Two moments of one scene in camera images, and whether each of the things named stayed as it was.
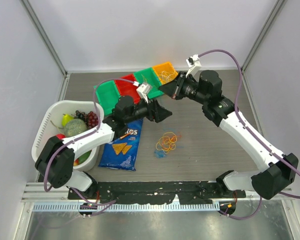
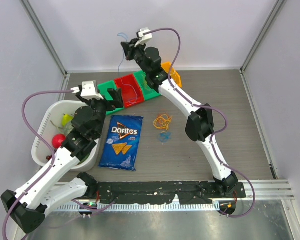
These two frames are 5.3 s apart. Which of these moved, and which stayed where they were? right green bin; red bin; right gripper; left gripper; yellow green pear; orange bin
Moved: right gripper; left gripper
Stayed: right green bin; red bin; yellow green pear; orange bin
